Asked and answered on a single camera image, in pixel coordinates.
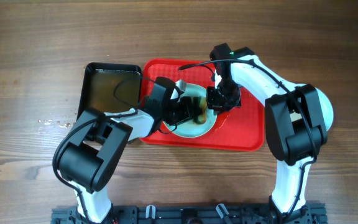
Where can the green yellow sponge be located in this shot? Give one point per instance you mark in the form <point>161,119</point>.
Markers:
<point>201,107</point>

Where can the light blue plate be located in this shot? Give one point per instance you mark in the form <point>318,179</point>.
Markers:
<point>189,129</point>
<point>326,108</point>

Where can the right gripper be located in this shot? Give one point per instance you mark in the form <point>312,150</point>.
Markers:
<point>214,102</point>

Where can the light blue plate front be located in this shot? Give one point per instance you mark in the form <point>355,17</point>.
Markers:
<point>326,108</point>

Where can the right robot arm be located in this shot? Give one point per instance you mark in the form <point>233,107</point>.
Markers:
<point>297,120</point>

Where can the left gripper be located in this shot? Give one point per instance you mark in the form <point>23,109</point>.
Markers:
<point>189,111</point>

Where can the black rectangular water tray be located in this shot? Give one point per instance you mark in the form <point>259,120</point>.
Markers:
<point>110,87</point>

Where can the red plastic tray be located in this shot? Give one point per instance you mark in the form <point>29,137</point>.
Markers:
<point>240,129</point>

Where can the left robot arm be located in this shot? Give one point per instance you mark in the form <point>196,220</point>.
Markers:
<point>87,157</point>

